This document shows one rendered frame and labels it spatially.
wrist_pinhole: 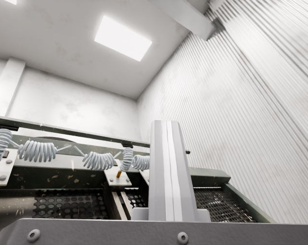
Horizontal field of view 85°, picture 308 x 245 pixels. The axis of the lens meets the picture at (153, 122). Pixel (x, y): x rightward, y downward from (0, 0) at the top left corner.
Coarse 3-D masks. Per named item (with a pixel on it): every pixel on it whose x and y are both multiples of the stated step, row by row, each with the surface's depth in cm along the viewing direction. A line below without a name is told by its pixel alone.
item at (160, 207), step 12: (156, 120) 10; (156, 132) 9; (156, 144) 9; (156, 156) 8; (168, 156) 8; (156, 168) 7; (168, 168) 7; (156, 180) 7; (168, 180) 7; (156, 192) 6; (168, 192) 6; (156, 204) 6; (168, 204) 6; (132, 216) 7; (144, 216) 7; (156, 216) 6; (168, 216) 6
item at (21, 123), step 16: (32, 128) 54; (48, 128) 56; (64, 128) 59; (16, 144) 50; (32, 144) 51; (48, 144) 54; (128, 144) 74; (144, 144) 78; (48, 160) 54; (96, 160) 60; (112, 160) 67; (144, 160) 73
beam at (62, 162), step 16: (16, 160) 58; (32, 160) 61; (64, 160) 68; (80, 160) 73; (16, 176) 57; (32, 176) 60; (48, 176) 63; (64, 176) 66; (80, 176) 69; (96, 176) 73; (128, 176) 82; (192, 176) 108; (208, 176) 117; (224, 176) 129
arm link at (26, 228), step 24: (0, 240) 5; (24, 240) 4; (48, 240) 4; (72, 240) 4; (96, 240) 4; (120, 240) 4; (144, 240) 4; (168, 240) 4; (192, 240) 4; (216, 240) 4; (240, 240) 4; (264, 240) 4; (288, 240) 5
